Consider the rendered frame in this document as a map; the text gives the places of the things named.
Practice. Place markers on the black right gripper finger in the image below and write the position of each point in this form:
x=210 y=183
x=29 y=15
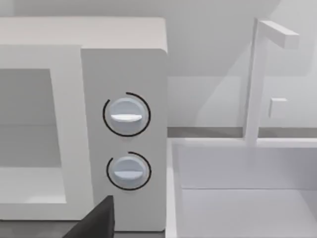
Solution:
x=99 y=219

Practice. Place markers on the pale blue microwave knob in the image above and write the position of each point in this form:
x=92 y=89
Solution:
x=128 y=171
x=126 y=114

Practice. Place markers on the pale microwave door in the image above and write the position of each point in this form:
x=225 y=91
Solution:
x=67 y=124

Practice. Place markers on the white sink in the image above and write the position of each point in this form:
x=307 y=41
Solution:
x=237 y=188

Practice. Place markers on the pale microwave oven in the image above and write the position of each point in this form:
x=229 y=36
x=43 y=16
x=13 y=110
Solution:
x=138 y=69

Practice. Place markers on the tall white tap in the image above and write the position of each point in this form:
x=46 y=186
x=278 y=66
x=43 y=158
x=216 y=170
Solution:
x=257 y=81

